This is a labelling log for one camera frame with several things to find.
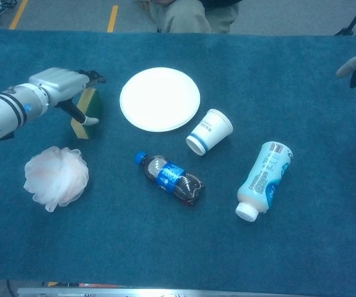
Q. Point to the yellow green sponge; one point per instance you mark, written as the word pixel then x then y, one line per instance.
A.
pixel 94 105

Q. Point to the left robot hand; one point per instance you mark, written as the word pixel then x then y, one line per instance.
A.
pixel 60 82

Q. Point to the seated person khaki trousers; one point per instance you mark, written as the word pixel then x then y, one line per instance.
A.
pixel 190 15

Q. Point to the pink mesh bath loofah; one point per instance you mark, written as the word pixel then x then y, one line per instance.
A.
pixel 57 179

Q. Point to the cola bottle blue label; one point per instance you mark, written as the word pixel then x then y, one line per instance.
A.
pixel 168 178

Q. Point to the aluminium profile rail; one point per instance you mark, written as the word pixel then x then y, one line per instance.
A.
pixel 134 292

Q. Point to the white paper cup blue print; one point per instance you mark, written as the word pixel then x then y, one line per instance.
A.
pixel 210 131

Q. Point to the black tripod stand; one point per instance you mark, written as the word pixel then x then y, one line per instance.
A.
pixel 355 17

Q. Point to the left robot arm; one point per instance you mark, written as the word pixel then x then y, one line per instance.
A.
pixel 4 114

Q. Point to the white light-blue plastic bottle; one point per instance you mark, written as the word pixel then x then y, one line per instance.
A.
pixel 264 179

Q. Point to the yellow floor tape strip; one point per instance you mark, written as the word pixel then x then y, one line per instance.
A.
pixel 18 15
pixel 112 18

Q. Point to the teal table cloth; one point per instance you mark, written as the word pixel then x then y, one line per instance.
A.
pixel 165 247

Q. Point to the white paper plate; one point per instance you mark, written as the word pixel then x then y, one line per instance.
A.
pixel 159 99

